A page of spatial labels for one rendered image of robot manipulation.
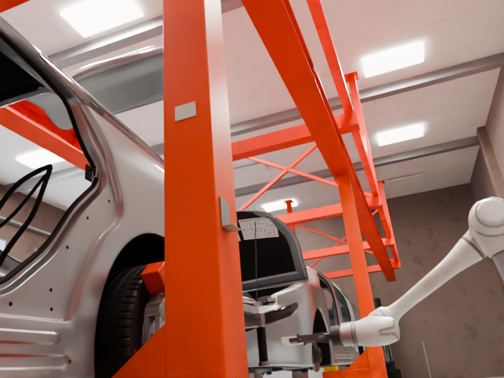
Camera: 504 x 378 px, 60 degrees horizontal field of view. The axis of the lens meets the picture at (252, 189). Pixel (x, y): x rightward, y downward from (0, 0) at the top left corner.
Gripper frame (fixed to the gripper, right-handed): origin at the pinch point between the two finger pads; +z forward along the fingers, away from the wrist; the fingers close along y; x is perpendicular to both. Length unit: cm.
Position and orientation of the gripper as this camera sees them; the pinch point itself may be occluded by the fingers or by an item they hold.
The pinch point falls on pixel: (290, 340)
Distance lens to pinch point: 184.7
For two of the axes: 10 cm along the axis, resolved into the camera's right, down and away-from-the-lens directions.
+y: 3.5, 3.4, 8.7
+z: -9.3, 2.1, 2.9
